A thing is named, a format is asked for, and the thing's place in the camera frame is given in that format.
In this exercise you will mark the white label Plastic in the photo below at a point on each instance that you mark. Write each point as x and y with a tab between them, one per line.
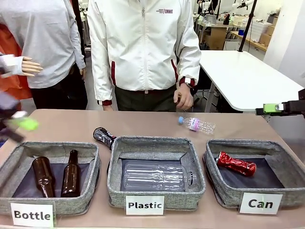
145	205

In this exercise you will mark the person in white jacket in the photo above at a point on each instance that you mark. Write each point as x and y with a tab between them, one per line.
138	47

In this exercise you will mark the dark wristwatch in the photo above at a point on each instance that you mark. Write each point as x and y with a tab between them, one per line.
193	88

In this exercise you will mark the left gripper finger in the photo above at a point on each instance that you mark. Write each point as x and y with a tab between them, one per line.
25	124
13	136

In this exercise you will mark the white label Bottle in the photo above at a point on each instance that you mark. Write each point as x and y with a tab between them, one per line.
32	214

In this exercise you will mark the person left hand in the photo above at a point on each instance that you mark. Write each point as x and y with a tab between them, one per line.
185	97

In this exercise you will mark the mannequin in orange garment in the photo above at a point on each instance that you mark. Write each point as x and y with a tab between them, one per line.
14	88

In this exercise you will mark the large cardboard box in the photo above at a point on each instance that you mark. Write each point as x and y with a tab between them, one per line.
216	39

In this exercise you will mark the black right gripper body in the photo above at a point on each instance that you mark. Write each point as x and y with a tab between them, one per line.
294	108

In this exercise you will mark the white label Can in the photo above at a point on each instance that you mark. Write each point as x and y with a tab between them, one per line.
261	203

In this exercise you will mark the brown glass bottle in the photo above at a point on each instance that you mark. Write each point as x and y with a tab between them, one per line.
44	175
71	177

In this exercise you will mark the grey fabric basket can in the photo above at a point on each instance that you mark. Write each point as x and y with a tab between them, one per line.
228	193

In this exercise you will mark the large clear plastic bottle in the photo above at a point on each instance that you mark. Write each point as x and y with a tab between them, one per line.
152	176

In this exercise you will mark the stacked small cardboard boxes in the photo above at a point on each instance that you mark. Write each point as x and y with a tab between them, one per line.
265	38

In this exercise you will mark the white background table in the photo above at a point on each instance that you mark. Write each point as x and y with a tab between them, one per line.
238	78

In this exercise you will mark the grey fabric basket bottle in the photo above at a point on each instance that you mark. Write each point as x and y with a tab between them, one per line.
71	205

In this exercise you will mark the wooden mannequin hand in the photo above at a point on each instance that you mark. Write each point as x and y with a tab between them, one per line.
32	66
83	74

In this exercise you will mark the small clear bottle blue cap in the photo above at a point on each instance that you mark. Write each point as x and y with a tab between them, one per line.
202	126

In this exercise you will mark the person left forearm white sleeve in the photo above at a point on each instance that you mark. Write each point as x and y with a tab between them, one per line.
190	62

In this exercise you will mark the mannequin in grey sweater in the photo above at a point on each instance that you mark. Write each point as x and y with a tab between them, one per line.
47	35

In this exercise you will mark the crushed black can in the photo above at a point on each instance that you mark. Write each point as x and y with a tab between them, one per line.
102	137

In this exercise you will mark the wooden workbench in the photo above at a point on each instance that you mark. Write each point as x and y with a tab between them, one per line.
252	43

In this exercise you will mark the person right forearm white sleeve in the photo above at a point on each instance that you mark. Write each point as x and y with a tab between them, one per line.
102	83

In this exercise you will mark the black tripod pole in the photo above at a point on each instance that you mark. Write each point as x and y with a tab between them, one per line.
247	26

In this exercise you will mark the person right hand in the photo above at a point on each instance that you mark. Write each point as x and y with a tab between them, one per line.
108	107

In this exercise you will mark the crushed red can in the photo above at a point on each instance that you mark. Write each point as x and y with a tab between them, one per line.
236	164

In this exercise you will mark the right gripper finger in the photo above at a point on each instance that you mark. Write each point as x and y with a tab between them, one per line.
272	108
259	111

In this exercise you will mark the grey fabric basket plastic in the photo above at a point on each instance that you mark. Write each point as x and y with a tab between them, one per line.
152	148

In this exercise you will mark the stack of white trays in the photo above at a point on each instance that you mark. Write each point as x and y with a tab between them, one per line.
258	27

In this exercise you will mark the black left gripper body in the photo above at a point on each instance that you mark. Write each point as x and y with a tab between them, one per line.
8	106

